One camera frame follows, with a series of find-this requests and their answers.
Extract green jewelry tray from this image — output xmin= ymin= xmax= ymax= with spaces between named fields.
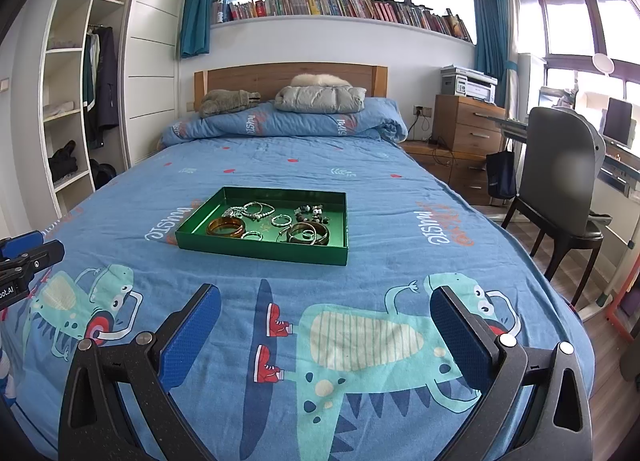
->
xmin=175 ymin=186 xmax=349 ymax=267

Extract white printer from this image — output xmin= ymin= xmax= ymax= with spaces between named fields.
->
xmin=440 ymin=66 xmax=498 ymax=102

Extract row of books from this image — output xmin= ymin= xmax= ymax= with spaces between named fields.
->
xmin=212 ymin=0 xmax=473 ymax=44

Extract grey puffer jacket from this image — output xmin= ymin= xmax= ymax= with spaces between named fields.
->
xmin=274 ymin=73 xmax=367 ymax=114

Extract grey desk chair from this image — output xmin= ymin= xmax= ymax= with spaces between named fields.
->
xmin=501 ymin=107 xmax=613 ymax=307

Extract blue dinosaur print bedspread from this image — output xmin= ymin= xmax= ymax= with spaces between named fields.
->
xmin=0 ymin=133 xmax=596 ymax=461

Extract teal curtain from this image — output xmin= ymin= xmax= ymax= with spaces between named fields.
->
xmin=180 ymin=0 xmax=221 ymax=58
xmin=472 ymin=0 xmax=521 ymax=106

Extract wooden nightstand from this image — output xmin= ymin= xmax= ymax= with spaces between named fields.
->
xmin=400 ymin=138 xmax=488 ymax=204

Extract wooden headboard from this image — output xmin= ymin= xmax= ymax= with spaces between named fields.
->
xmin=194 ymin=63 xmax=388 ymax=112

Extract folded blue quilt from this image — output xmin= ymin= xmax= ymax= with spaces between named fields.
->
xmin=159 ymin=97 xmax=408 ymax=146

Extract hanging dark clothes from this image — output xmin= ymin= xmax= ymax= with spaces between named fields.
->
xmin=82 ymin=26 xmax=121 ymax=149

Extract wooden drawer chest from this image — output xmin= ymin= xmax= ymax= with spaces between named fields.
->
xmin=432 ymin=95 xmax=506 ymax=156

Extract black white bead bracelet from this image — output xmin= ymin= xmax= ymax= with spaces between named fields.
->
xmin=294 ymin=205 xmax=328 ymax=224

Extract silver beaded bracelet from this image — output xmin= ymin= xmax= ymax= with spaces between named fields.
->
xmin=242 ymin=202 xmax=276 ymax=220

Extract dark computer monitor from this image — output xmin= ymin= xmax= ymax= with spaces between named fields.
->
xmin=602 ymin=97 xmax=633 ymax=146

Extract black bag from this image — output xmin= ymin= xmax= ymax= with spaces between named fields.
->
xmin=48 ymin=141 xmax=79 ymax=182

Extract white wardrobe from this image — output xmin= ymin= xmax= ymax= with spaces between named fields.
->
xmin=42 ymin=0 xmax=188 ymax=216

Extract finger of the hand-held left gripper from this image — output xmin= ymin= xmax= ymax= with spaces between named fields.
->
xmin=0 ymin=239 xmax=66 ymax=287
xmin=0 ymin=232 xmax=45 ymax=259

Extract grey plush garment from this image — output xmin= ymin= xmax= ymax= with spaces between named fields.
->
xmin=199 ymin=89 xmax=262 ymax=118

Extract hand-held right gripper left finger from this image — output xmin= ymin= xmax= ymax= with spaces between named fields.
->
xmin=59 ymin=283 xmax=222 ymax=461

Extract white tower air conditioner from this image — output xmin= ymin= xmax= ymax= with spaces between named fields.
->
xmin=517 ymin=53 xmax=546 ymax=119

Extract round white lamp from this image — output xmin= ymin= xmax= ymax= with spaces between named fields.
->
xmin=591 ymin=53 xmax=617 ymax=76

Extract dark tote bag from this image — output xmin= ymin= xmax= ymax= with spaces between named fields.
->
xmin=486 ymin=151 xmax=517 ymax=200

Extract thin amber bangle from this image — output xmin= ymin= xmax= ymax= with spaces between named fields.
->
xmin=286 ymin=222 xmax=331 ymax=246

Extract thick amber bangle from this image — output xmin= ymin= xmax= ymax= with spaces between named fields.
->
xmin=206 ymin=218 xmax=247 ymax=238

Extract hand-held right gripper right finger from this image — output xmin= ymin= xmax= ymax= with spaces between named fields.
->
xmin=430 ymin=286 xmax=593 ymax=461

